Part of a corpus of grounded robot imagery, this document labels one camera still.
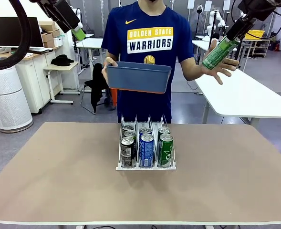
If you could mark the person's left hand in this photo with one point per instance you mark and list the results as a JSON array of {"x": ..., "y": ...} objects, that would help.
[{"x": 214, "y": 72}]

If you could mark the white lab robot arm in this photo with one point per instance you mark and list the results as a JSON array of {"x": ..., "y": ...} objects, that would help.
[{"x": 221, "y": 23}]

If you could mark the small white side table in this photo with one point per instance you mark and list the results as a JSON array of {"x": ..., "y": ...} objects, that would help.
[{"x": 59, "y": 67}]

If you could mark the person in blue Warriors shirt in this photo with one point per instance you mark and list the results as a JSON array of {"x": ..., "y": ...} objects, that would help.
[{"x": 154, "y": 16}]

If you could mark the yellow plastic crate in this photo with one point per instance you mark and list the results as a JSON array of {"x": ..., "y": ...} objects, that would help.
[{"x": 257, "y": 35}]

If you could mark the wooden shelf table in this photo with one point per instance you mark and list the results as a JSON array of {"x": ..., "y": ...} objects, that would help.
[{"x": 259, "y": 47}]

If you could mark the green soda can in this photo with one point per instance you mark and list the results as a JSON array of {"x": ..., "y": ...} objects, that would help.
[
  {"x": 166, "y": 152},
  {"x": 163, "y": 130},
  {"x": 216, "y": 55}
]

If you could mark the small white box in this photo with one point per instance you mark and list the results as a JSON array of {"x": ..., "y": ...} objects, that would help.
[{"x": 58, "y": 41}]

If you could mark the black stand pole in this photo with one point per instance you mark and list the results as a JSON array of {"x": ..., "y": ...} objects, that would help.
[
  {"x": 213, "y": 23},
  {"x": 239, "y": 50}
]

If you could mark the white cabinet desk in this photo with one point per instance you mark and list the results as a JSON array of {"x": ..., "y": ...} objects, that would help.
[{"x": 28, "y": 78}]

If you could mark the person's left forearm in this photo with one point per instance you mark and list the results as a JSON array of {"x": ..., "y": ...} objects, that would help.
[{"x": 195, "y": 72}]

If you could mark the person's right hand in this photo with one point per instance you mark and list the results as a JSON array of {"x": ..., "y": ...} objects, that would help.
[{"x": 104, "y": 71}]

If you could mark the white cylindrical air purifier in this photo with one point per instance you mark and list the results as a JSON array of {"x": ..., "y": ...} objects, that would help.
[{"x": 6, "y": 100}]

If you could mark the brown cardboard box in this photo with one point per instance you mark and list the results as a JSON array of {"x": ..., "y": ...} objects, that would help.
[
  {"x": 46, "y": 37},
  {"x": 49, "y": 44},
  {"x": 47, "y": 25}
]

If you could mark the black computer monitor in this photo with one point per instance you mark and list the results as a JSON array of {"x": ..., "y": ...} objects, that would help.
[{"x": 6, "y": 31}]

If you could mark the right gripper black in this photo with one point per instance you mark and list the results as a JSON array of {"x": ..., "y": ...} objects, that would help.
[{"x": 259, "y": 8}]

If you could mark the red fire extinguisher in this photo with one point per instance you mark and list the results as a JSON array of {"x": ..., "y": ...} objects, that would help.
[{"x": 276, "y": 45}]

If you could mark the large white rounded table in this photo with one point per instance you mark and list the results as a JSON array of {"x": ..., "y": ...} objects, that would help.
[{"x": 250, "y": 100}]

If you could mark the person's right forearm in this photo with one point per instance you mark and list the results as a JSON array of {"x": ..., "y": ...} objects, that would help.
[{"x": 110, "y": 57}]

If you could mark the black hat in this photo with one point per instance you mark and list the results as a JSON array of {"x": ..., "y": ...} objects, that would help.
[{"x": 61, "y": 60}]

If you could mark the blue Pocari Sweat can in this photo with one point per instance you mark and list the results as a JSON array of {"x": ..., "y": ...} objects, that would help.
[
  {"x": 147, "y": 152},
  {"x": 143, "y": 130}
]

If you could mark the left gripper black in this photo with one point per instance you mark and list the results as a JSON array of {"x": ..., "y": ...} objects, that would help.
[{"x": 44, "y": 4}]

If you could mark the orange garment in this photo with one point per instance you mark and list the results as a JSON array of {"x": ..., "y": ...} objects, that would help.
[{"x": 114, "y": 97}]

